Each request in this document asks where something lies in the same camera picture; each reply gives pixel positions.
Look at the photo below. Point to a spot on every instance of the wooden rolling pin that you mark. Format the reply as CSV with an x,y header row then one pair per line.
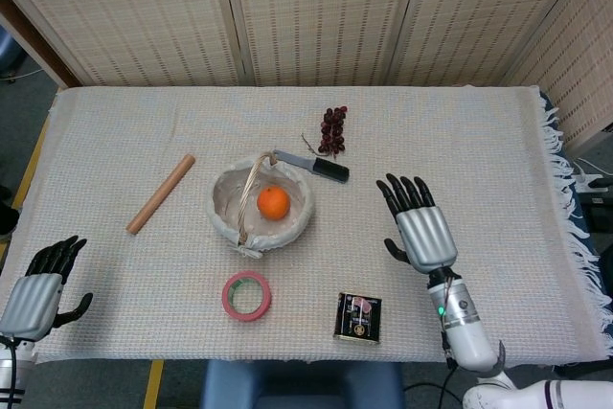
x,y
160,194

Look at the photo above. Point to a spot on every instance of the pink tape roll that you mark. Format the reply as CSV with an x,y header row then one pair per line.
x,y
246,295

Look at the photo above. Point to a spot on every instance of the beige folding screen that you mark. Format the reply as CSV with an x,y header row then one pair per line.
x,y
306,16

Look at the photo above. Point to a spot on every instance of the blue chair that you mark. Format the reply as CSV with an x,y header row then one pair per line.
x,y
301,385

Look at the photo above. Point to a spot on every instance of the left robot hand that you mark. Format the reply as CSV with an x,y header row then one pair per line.
x,y
36,303

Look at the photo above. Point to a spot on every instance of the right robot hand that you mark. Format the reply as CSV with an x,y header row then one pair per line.
x,y
424,236

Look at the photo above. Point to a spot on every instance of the black tin can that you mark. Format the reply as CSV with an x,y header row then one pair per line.
x,y
357,317

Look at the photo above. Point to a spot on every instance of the red grape bunch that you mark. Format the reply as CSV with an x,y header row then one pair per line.
x,y
333,133

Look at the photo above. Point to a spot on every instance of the white power strip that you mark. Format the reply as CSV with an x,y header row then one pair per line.
x,y
593,179

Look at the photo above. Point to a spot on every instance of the orange fruit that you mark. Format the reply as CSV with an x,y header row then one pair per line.
x,y
273,203

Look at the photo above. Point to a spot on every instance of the white woven tablecloth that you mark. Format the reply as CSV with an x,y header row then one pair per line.
x,y
306,260

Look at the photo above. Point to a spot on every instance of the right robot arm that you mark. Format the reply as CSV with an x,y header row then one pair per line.
x,y
467,332

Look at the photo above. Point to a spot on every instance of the white fabric basket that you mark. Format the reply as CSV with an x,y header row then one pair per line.
x,y
261,217

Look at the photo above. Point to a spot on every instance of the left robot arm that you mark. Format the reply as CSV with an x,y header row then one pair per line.
x,y
12,370

